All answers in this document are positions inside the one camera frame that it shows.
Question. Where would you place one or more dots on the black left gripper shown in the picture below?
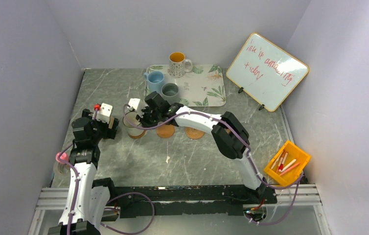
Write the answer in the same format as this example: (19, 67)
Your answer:
(108, 133)

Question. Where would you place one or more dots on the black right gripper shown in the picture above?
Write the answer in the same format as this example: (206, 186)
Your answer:
(142, 118)

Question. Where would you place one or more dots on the white mug black rim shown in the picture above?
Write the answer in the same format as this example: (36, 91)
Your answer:
(130, 122)

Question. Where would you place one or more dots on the grey-green mug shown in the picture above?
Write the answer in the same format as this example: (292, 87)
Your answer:
(170, 93)

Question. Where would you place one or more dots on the light blue mug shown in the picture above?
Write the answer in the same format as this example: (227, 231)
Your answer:
(155, 81)

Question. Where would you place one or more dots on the yellow-inside patterned mug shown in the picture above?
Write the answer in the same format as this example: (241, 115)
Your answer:
(179, 65)

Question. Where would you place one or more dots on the beige ceramic mug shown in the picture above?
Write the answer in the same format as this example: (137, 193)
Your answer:
(111, 122)

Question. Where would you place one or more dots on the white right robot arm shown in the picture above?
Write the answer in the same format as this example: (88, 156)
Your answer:
(230, 136)

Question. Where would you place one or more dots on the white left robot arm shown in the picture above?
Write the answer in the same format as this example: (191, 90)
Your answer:
(87, 196)

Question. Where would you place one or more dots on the pink-capped bottle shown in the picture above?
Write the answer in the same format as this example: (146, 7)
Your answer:
(61, 158)

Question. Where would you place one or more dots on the leaf-patterned white tray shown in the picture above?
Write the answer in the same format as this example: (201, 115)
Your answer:
(202, 86)

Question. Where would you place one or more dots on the yellow-framed whiteboard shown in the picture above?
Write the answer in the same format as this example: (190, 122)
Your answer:
(267, 73)

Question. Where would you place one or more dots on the pale marker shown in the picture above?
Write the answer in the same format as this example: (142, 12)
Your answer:
(275, 163)

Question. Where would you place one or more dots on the red-capped white marker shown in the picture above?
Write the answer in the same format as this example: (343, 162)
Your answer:
(282, 161)

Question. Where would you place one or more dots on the yellow plastic bin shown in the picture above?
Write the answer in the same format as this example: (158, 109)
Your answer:
(294, 152)

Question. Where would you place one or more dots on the orange marker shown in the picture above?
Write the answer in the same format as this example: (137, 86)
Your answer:
(289, 169)

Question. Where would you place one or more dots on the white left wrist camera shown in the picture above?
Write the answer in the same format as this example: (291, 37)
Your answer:
(103, 112)

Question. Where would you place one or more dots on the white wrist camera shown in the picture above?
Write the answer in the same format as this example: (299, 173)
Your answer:
(136, 105)
(103, 112)

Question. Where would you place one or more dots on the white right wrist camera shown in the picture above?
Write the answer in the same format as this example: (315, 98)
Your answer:
(136, 105)

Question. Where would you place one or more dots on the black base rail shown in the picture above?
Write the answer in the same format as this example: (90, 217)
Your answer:
(191, 200)

